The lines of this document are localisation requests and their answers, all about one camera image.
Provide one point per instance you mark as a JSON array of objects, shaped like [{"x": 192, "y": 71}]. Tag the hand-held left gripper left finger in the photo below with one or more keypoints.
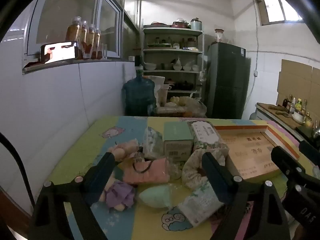
[{"x": 100, "y": 180}]

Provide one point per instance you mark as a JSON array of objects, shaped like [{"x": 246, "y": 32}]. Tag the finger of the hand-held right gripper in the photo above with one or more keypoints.
[
  {"x": 285, "y": 161},
  {"x": 311, "y": 150}
]

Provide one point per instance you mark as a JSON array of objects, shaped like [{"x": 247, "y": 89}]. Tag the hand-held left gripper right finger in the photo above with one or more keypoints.
[{"x": 215, "y": 180}]

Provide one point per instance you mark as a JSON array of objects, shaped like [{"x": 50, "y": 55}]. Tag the purple dress plush doll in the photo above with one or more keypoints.
[{"x": 120, "y": 195}]

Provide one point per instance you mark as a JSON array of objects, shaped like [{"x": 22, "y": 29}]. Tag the pale green tissue packet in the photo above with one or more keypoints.
[{"x": 197, "y": 205}]

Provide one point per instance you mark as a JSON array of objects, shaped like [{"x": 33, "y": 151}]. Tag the shallow cardboard tray box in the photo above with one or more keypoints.
[{"x": 250, "y": 155}]

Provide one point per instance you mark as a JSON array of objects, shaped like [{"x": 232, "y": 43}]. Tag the pink plush toy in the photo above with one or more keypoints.
[{"x": 123, "y": 150}]

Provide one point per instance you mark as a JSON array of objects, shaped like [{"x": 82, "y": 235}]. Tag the pink cloth pack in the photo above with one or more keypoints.
[{"x": 150, "y": 175}]

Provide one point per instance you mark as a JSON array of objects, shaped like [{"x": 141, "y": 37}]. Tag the mint green sponge puff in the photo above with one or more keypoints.
[{"x": 155, "y": 197}]

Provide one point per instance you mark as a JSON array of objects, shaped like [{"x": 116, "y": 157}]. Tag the white floral packet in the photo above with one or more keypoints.
[{"x": 152, "y": 142}]

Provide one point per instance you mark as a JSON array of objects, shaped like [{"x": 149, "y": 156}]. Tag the black gas stove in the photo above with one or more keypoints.
[{"x": 305, "y": 131}]

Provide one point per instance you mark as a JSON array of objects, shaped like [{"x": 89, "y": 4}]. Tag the metal kettle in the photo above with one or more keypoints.
[{"x": 316, "y": 130}]

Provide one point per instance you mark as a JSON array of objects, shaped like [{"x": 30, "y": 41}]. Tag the cream floral scrunchie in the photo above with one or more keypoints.
[{"x": 192, "y": 175}]

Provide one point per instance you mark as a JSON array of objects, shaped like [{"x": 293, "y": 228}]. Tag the large white bowl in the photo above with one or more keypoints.
[{"x": 298, "y": 117}]

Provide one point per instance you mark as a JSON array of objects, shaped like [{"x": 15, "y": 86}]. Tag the wooden cutting board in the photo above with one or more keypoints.
[{"x": 280, "y": 116}]

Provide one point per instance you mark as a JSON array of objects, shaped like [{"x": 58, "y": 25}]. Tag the floral tissue pack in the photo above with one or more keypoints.
[{"x": 205, "y": 135}]

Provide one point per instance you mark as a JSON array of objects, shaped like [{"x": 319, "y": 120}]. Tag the row of condiment bottles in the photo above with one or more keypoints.
[{"x": 297, "y": 103}]

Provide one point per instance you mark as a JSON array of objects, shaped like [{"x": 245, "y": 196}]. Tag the kitchen counter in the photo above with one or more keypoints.
[{"x": 265, "y": 116}]

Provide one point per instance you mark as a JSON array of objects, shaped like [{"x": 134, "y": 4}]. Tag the pale green carton box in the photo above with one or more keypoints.
[{"x": 177, "y": 135}]

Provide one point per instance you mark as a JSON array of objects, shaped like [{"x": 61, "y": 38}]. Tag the filled plastic bag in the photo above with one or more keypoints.
[{"x": 192, "y": 107}]

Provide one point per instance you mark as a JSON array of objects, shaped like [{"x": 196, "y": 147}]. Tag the blue water jug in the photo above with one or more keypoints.
[{"x": 138, "y": 95}]

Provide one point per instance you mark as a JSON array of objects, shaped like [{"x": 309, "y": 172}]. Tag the dark refrigerator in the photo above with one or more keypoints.
[{"x": 225, "y": 80}]

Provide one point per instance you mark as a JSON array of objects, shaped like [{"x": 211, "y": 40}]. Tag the white sack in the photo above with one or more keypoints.
[{"x": 157, "y": 85}]

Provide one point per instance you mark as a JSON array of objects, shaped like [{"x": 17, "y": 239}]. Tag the black water pump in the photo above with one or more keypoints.
[{"x": 138, "y": 63}]

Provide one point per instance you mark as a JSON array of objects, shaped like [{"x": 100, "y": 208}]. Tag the clear glass cup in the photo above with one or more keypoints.
[{"x": 104, "y": 51}]

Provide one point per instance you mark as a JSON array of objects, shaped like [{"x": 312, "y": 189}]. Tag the smartphone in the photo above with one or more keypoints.
[{"x": 60, "y": 52}]

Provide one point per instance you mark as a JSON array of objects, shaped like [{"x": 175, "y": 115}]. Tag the orange liquid bottle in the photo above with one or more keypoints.
[
  {"x": 85, "y": 40},
  {"x": 73, "y": 35},
  {"x": 98, "y": 43},
  {"x": 91, "y": 42}
]

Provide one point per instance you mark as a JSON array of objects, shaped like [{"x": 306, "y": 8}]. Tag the white metal shelf rack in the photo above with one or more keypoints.
[{"x": 172, "y": 50}]

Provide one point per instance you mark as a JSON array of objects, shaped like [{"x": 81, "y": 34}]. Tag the glass jar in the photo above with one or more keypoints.
[{"x": 219, "y": 36}]

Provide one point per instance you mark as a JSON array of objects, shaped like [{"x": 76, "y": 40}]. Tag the high barred window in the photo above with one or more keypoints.
[{"x": 277, "y": 5}]

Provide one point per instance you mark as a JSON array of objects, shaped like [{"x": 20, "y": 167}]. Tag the red pot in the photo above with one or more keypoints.
[{"x": 180, "y": 24}]

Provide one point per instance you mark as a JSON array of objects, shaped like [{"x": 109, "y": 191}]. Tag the flat pan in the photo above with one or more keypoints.
[{"x": 160, "y": 25}]

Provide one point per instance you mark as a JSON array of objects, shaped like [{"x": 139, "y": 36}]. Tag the aluminium sliding window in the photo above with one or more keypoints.
[{"x": 67, "y": 12}]

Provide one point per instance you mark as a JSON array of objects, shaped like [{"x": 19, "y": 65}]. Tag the cardboard wall sheet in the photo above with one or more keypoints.
[{"x": 297, "y": 80}]

